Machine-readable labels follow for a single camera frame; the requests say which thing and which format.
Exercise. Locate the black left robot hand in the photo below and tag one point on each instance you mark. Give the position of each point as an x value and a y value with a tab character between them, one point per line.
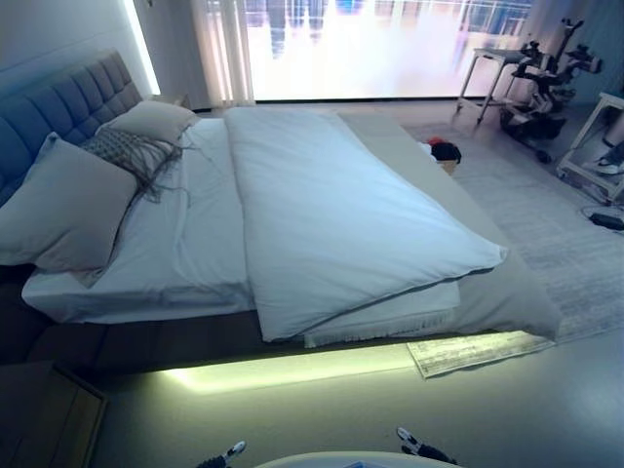
229	454

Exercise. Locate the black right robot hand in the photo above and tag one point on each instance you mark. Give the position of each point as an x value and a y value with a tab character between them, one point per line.
417	442

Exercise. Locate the white duvet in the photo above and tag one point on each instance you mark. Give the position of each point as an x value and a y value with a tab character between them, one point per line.
341	205

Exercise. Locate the beige bed runner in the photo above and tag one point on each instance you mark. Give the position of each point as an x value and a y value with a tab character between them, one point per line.
497	297

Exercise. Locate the white bed sheet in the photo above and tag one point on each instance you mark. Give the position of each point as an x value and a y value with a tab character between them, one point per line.
195	253

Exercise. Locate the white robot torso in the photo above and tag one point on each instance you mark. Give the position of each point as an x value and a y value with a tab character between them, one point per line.
341	461

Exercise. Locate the wooden nightstand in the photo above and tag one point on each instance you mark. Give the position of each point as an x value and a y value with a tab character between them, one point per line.
39	419

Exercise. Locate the pale patterned area rug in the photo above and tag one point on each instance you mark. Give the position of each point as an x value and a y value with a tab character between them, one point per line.
536	219

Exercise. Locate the cardboard box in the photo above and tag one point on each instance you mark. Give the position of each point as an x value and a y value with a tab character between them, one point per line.
449	169

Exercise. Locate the black power strip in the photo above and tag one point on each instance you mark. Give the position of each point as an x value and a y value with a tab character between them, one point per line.
604	219

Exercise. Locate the black cloth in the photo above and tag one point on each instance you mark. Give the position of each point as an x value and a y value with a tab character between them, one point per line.
446	152

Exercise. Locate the white cloth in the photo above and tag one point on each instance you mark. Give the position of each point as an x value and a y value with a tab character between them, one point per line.
429	149

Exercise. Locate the beige square pillow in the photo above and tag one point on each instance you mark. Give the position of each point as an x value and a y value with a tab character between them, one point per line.
63	209
151	119

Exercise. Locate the red cloth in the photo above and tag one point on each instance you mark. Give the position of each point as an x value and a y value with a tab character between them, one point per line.
435	142

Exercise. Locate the grey macrame fringed cushion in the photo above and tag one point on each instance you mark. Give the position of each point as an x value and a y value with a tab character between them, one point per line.
117	146

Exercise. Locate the person lower leg with sneaker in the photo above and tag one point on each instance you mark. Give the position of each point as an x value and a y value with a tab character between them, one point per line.
609	163

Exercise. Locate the small wooden bedside table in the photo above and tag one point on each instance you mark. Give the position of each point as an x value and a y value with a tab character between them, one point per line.
178	101

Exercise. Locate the white metal table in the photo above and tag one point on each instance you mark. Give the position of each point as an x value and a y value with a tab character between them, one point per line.
492	54

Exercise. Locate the grey tufted headboard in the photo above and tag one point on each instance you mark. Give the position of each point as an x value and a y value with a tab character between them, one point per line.
63	92

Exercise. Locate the sheer white curtain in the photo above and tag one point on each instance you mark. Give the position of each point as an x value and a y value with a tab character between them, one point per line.
219	49

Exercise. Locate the dark bed frame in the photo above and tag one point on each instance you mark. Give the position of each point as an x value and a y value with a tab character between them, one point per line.
122	341

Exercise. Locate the white frame cart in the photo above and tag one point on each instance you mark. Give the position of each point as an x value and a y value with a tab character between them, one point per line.
592	122

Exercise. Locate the wall light strip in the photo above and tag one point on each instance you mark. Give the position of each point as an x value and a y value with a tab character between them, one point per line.
146	58

